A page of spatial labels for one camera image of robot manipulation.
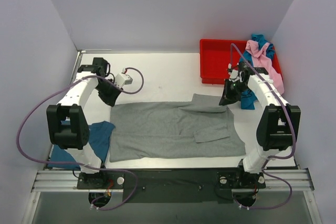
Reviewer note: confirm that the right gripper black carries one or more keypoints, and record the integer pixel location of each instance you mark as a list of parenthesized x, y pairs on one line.
[(231, 92)]

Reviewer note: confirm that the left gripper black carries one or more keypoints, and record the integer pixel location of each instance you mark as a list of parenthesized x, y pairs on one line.
[(108, 92)]

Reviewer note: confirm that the grey t shirt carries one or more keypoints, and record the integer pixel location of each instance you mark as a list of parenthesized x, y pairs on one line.
[(169, 130)]

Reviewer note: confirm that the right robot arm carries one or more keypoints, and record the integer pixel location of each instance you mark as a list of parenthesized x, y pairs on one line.
[(278, 127)]

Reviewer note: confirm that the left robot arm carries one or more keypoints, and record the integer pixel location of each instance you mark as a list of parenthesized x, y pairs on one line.
[(67, 125)]

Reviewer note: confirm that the teal t shirt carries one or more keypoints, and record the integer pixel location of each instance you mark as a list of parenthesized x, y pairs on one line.
[(248, 103)]

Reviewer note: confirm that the folded dark blue t shirt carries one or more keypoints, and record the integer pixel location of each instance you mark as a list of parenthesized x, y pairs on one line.
[(99, 140)]

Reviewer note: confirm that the red plastic bin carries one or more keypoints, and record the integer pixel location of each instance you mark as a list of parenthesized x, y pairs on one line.
[(215, 55)]

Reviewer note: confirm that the pink t shirt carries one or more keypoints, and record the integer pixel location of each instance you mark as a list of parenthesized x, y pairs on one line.
[(258, 58)]

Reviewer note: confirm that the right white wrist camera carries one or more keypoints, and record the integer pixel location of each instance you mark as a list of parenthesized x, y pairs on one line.
[(233, 72)]

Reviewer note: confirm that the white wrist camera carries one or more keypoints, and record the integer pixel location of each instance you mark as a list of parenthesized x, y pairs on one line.
[(233, 72), (122, 79)]

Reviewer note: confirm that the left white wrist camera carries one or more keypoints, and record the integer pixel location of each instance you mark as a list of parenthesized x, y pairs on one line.
[(122, 79)]

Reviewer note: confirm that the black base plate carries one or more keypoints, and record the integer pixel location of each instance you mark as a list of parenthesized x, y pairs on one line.
[(192, 185)]

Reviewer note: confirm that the aluminium front rail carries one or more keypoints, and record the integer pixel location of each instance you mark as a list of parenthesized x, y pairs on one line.
[(65, 181)]

